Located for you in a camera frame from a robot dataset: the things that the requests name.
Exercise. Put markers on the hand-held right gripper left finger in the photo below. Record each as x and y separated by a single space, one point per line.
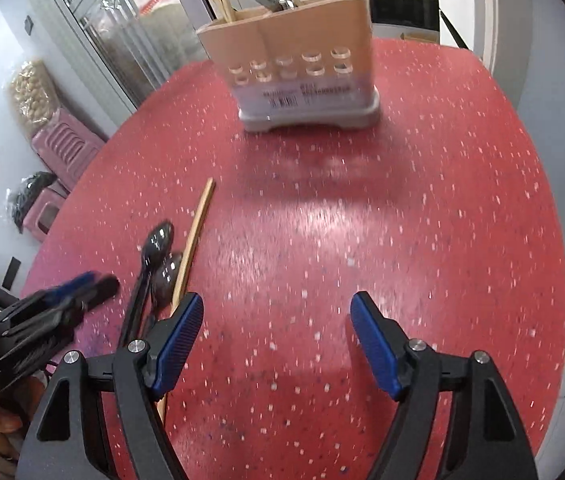
177 342

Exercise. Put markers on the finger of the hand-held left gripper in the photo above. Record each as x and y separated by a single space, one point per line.
97 290
70 285

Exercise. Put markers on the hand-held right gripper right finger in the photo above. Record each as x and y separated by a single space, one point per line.
377 342

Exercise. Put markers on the beige utensil holder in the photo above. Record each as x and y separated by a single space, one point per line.
307 70

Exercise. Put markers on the person's left hand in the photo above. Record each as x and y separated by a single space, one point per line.
2 417

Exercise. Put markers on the pink plastic stool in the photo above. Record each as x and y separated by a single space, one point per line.
45 212
65 145

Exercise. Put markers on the black plastic bag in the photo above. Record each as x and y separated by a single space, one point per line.
30 195

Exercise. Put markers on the bag of pale nuts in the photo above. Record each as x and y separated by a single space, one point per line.
32 92

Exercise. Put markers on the glass door cabinet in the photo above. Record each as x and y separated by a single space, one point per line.
122 30

